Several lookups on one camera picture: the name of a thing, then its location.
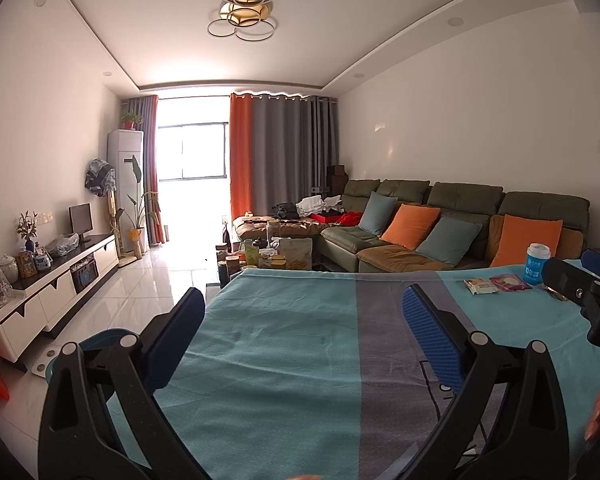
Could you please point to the white standing air conditioner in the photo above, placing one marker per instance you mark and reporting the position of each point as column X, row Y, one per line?
column 122, row 180

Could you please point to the cluster of food jars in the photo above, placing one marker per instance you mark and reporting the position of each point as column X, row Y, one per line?
column 250, row 257

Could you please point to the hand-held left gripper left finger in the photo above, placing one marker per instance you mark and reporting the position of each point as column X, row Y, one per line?
column 180, row 330

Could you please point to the cloth covered standing fan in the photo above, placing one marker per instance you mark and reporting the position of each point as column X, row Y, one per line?
column 100, row 177

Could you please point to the dark teal plastic bin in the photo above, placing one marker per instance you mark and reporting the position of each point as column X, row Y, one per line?
column 95, row 340

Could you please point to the tall leafy plant yellow pot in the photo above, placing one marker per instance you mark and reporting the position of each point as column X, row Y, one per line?
column 142, row 210

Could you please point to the small black monitor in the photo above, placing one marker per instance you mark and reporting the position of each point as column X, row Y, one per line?
column 81, row 220

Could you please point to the blue white lidded cup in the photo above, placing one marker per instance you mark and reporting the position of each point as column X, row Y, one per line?
column 536, row 262

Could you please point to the white black TV cabinet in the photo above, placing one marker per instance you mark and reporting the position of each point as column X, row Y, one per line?
column 45, row 295

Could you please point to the orange cushion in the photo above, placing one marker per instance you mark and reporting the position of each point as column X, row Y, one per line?
column 525, row 232
column 410, row 225

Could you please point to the blue grey cushion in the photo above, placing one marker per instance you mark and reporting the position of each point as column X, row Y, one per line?
column 447, row 240
column 377, row 212

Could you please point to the white wall socket panel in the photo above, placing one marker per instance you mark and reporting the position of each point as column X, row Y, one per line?
column 43, row 218

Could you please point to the small green potted plant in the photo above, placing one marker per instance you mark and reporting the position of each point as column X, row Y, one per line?
column 131, row 120

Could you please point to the brown cardboard box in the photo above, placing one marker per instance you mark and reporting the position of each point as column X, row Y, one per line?
column 337, row 177

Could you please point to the tan snack bag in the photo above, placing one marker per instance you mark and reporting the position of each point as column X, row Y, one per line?
column 296, row 254

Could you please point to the clear plastic bag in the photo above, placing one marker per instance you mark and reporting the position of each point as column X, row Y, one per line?
column 62, row 244

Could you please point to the blue white porcelain pot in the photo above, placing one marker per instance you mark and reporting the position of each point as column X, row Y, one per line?
column 43, row 262

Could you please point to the white ceramic jar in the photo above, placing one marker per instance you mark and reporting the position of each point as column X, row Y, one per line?
column 8, row 269

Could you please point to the leafy sprig in blue vase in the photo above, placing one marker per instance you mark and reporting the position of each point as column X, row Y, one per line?
column 27, row 227

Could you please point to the olive green sectional sofa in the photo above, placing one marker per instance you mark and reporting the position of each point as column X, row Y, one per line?
column 460, row 197

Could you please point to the striped grey orange curtain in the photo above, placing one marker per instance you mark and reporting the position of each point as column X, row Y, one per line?
column 147, row 160

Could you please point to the black glass coffee table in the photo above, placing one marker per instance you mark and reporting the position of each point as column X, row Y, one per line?
column 225, row 280

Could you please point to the white yellow snack packet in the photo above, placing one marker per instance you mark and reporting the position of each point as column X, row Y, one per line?
column 481, row 286

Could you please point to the red cloth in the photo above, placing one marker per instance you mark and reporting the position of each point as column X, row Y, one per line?
column 347, row 218

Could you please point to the ornate picture frame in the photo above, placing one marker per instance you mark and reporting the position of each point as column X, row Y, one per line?
column 26, row 264

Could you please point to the pile of white clothes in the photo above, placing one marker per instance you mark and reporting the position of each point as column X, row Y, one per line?
column 317, row 205

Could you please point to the bright balcony window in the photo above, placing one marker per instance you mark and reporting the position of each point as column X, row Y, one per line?
column 192, row 145

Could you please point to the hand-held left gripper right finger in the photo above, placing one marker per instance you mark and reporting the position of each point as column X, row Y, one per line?
column 430, row 340

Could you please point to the teal grey printed blanket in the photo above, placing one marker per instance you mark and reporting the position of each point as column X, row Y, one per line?
column 290, row 350

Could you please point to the white bathroom scale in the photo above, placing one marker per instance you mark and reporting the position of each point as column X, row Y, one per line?
column 46, row 362

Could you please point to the brown ottoman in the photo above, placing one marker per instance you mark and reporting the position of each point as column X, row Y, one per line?
column 260, row 230

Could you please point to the pink snack packet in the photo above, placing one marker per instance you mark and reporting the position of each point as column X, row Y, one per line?
column 511, row 282

